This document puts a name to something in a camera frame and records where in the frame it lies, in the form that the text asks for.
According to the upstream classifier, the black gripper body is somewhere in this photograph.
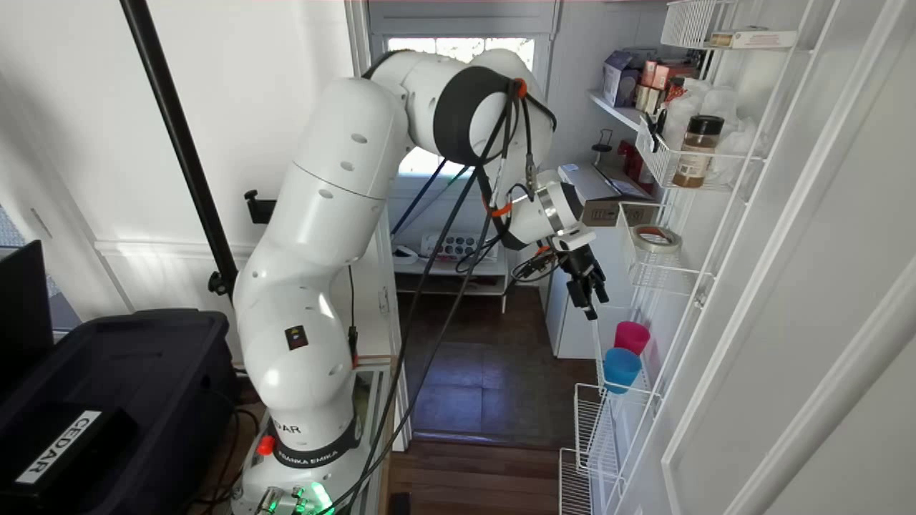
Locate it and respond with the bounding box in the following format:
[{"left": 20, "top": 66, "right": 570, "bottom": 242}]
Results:
[{"left": 561, "top": 245, "right": 604, "bottom": 288}]

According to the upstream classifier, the pink plastic cup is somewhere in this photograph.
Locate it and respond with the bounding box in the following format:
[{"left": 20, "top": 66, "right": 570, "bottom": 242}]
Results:
[{"left": 614, "top": 320, "right": 650, "bottom": 353}]

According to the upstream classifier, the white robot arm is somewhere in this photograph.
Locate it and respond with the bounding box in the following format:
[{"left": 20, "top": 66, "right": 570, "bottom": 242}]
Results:
[{"left": 235, "top": 49, "right": 607, "bottom": 515}]

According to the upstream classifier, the blue plastic cup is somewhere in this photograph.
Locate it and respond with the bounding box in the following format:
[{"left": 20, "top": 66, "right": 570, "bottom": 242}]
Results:
[{"left": 604, "top": 349, "right": 640, "bottom": 393}]

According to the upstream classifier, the roll of tape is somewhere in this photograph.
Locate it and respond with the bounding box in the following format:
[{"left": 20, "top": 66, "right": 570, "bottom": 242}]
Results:
[{"left": 633, "top": 223, "right": 681, "bottom": 252}]

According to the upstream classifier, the spice jar with dark lid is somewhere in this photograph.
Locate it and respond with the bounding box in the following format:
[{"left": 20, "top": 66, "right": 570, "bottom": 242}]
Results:
[{"left": 673, "top": 114, "right": 724, "bottom": 189}]

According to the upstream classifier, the white panel door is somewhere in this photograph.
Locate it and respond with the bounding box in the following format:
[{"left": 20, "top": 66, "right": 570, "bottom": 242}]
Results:
[{"left": 607, "top": 0, "right": 916, "bottom": 515}]

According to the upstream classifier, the window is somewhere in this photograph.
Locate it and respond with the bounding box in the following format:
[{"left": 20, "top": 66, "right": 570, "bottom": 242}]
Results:
[{"left": 365, "top": 0, "right": 561, "bottom": 72}]

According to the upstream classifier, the black storage bin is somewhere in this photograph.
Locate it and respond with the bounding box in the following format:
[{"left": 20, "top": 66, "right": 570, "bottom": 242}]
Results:
[{"left": 0, "top": 308, "right": 232, "bottom": 515}]

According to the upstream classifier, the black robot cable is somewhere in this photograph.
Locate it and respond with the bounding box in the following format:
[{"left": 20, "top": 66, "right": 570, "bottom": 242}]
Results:
[{"left": 322, "top": 80, "right": 576, "bottom": 515}]

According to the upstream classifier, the white wire door rack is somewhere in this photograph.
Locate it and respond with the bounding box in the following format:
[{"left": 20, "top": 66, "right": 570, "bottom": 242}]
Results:
[{"left": 558, "top": 0, "right": 850, "bottom": 515}]

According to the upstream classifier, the black camera pole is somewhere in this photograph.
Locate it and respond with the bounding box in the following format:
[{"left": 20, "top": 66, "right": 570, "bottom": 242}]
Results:
[{"left": 118, "top": 0, "right": 238, "bottom": 295}]

